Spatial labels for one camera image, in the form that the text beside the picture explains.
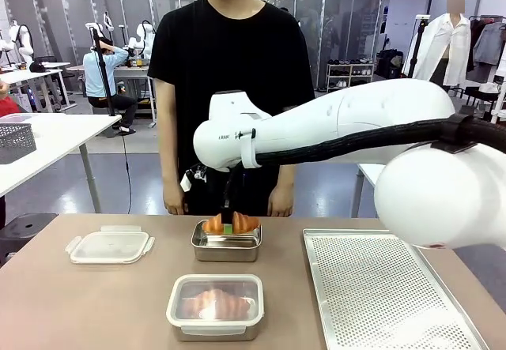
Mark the clear plastic clip lid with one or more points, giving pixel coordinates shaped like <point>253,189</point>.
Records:
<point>174,310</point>
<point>108,245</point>

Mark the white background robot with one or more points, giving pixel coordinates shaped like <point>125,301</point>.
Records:
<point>23,42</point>
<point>142,40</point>

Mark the black cap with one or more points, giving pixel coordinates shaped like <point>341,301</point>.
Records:
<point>38,66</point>

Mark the clothes rack with garments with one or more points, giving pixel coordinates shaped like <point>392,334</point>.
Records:
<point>488,46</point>

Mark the black tripod stand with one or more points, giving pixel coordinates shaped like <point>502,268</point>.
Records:
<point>415,50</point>

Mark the black bag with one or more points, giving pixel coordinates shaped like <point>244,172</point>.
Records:
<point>389,65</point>

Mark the person's left hand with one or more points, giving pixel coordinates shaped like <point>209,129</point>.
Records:
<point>281,204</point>

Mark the grey mesh basket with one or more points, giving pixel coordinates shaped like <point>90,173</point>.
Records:
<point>16,142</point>

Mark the golden croissant bread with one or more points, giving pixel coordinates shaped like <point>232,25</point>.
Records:
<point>217,304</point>
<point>247,223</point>

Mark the black utility cart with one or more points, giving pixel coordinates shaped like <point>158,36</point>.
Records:
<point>486,101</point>

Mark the black round stool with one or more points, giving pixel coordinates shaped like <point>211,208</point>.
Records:
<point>23,231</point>

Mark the person in red top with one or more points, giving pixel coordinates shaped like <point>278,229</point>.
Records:
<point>7,107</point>

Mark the person's right hand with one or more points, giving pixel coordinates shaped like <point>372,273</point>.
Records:
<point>176,202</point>

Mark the perforated metal baking tray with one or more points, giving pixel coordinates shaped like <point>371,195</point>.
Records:
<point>379,294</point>

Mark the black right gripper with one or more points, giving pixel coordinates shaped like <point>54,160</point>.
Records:
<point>234,188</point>

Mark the white background desk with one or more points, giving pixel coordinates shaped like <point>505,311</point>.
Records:
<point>35,75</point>

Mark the seated person in blue shirt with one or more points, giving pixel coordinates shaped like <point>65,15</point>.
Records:
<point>95,77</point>

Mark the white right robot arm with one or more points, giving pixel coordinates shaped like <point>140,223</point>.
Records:
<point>356,109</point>

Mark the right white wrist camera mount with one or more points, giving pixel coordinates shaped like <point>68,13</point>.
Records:
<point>193,178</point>

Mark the white shoe rack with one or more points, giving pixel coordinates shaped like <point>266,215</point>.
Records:
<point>350,75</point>

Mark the large white work table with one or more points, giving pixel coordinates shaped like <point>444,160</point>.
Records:
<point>369,176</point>

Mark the rectangular steel container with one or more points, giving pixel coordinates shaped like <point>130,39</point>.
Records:
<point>215,333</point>
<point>225,247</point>

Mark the white side table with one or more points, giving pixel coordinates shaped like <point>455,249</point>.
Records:
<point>59,132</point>

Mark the person in black t-shirt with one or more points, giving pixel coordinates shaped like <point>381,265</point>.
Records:
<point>221,61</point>

